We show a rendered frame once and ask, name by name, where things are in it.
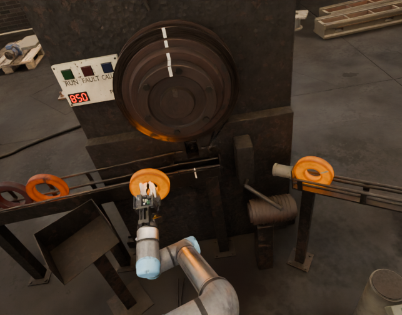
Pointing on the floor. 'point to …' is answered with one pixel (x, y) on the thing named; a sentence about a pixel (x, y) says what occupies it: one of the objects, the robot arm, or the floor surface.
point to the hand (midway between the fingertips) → (148, 182)
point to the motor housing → (259, 216)
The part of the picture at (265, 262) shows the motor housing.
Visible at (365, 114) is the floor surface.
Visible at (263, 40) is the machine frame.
